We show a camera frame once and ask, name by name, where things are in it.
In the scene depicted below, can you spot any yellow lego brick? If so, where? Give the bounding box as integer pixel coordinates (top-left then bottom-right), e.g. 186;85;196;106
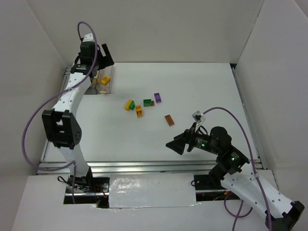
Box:
101;76;111;86

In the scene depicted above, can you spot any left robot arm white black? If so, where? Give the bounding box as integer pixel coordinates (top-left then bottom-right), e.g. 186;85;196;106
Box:
42;33;114;190

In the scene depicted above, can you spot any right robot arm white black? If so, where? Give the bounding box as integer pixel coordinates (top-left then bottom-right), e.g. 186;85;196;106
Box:
166;124;305;231

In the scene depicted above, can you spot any clear tall container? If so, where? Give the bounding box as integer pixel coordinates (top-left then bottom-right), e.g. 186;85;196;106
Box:
96;65;114;94

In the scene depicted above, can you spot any brown lego tile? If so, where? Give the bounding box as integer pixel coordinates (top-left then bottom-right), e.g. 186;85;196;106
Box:
165;115;175;126

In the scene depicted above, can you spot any grey tinted container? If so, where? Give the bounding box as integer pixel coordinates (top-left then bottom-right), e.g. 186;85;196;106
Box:
85;85;98;95

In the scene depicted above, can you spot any white foam cover board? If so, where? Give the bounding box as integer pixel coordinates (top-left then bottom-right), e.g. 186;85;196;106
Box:
109;173;197;208

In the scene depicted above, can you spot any purple lego plate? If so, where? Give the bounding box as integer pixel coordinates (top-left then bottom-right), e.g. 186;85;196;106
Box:
154;92;162;103

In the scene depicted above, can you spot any yellow green lego stack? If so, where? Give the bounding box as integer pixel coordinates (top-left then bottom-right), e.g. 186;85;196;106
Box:
125;100;135;111

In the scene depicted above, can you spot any green lego brick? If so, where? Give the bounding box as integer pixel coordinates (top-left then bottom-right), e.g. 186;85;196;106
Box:
143;99;152;107

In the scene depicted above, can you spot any orange lego brick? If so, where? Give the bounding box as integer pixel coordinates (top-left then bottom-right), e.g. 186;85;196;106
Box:
135;105;143;117

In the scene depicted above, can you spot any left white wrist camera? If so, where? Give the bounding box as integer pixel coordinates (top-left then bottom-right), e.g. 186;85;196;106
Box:
82;33;94;42

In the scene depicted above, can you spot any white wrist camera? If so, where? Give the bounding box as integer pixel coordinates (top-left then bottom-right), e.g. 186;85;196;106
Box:
82;33;94;42
192;111;205;132

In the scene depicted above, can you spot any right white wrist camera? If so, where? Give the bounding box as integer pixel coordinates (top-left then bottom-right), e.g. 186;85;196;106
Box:
192;111;205;132

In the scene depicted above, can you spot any aluminium front rail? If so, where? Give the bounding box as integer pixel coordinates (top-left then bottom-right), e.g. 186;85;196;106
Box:
38;160;263;174

